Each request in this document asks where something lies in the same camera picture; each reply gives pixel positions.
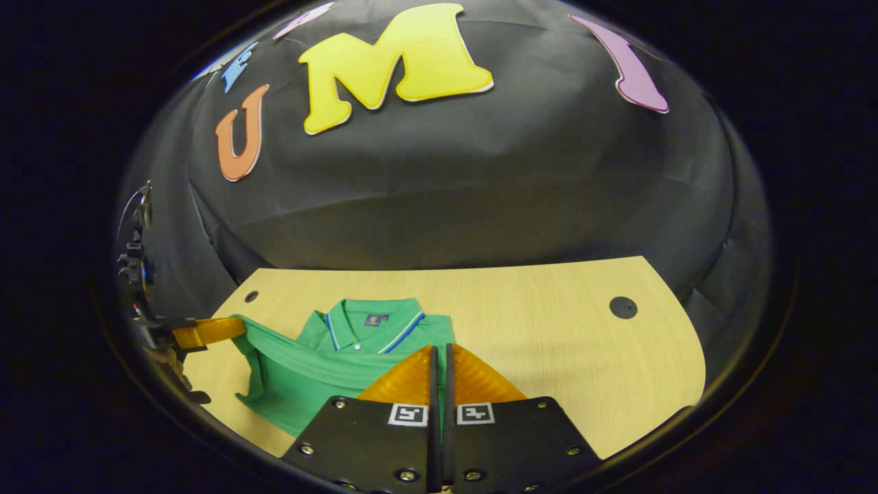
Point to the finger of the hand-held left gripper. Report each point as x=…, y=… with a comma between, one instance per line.
x=206, y=333

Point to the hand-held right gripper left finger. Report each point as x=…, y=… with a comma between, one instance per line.
x=370, y=446

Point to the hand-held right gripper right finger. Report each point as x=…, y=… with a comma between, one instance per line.
x=507, y=446

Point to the green T-shirt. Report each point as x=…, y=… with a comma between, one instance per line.
x=309, y=384

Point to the black backdrop cloth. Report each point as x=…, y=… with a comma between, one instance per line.
x=446, y=185

